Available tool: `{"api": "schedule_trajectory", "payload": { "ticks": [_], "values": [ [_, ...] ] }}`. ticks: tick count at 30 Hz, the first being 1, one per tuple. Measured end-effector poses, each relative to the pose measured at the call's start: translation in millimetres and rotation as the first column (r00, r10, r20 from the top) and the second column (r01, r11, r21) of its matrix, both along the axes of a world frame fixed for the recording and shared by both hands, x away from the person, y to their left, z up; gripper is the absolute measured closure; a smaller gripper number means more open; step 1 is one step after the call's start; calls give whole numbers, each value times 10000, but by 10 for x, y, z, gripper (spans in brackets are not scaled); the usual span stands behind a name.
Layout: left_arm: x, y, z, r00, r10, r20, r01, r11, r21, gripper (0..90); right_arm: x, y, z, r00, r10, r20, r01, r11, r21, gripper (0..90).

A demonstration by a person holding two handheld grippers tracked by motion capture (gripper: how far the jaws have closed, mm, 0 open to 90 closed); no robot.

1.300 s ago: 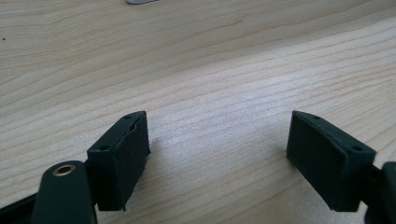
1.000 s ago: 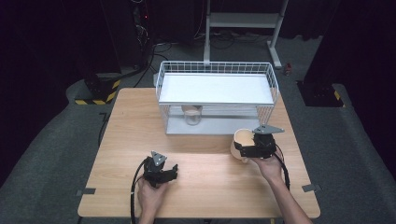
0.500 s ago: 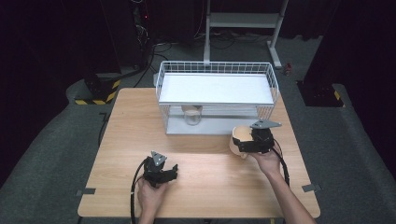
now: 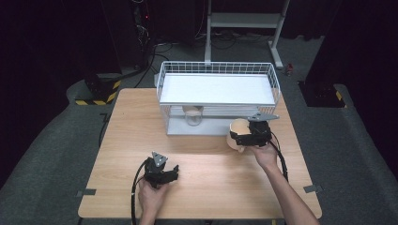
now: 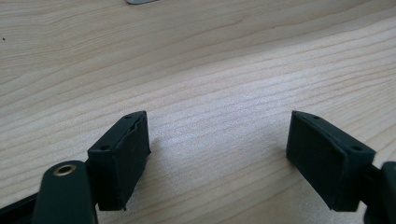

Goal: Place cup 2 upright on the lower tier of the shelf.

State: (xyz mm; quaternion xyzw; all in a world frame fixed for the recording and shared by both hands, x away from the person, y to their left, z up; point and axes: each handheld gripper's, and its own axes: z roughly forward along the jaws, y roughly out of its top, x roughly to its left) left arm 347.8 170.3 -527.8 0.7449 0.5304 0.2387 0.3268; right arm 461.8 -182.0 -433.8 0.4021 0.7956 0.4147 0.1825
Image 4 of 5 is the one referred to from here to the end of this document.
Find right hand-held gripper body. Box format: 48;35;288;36
246;112;281;148

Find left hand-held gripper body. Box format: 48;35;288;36
143;151;173;189

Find cream ceramic cup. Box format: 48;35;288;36
226;117;252;154

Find white wire shelf rack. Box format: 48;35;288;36
155;60;282;137

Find person's right hand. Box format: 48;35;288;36
249;141;280;173

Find person's left hand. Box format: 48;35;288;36
137;177;172;215

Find glass jar with wooden lid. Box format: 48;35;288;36
182;105;205;128

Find black yellow striped stand base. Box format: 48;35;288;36
298;80;348;109
74;72;123;107

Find grey tape piece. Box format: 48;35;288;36
302;184;324;194
75;187;98;198

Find white metal stand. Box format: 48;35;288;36
204;0;291;70

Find dark equipment tower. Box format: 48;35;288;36
100;0;152;70

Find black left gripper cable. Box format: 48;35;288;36
130;158;150;225

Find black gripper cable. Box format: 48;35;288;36
130;158;150;225
268;132;290;183

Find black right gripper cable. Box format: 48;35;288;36
268;132;290;183

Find black floor cables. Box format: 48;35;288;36
133;41;174;89

